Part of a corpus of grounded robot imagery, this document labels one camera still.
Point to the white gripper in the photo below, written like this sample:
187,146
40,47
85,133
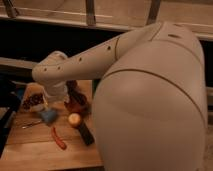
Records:
54,93

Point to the yellow round fruit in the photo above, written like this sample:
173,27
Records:
74,120

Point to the dark purple bowl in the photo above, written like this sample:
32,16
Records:
71,86

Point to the bunch of dark grapes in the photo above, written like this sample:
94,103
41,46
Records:
33,100

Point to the red metal cup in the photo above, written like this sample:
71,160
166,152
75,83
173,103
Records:
77,105

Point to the wooden table board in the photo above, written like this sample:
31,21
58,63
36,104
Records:
33,149

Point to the metal spoon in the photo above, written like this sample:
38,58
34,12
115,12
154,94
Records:
31,124

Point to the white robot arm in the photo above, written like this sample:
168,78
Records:
150,106

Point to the black rectangular block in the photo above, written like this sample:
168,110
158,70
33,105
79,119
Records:
86,134

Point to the red chili pepper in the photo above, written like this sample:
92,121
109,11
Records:
57,139

